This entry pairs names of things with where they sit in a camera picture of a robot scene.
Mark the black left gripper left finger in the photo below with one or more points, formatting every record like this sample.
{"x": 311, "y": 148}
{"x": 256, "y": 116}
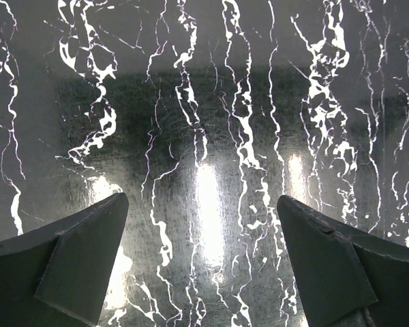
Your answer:
{"x": 58, "y": 274}

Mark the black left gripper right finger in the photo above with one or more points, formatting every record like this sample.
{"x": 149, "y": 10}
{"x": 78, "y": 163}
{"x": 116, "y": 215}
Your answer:
{"x": 345, "y": 276}

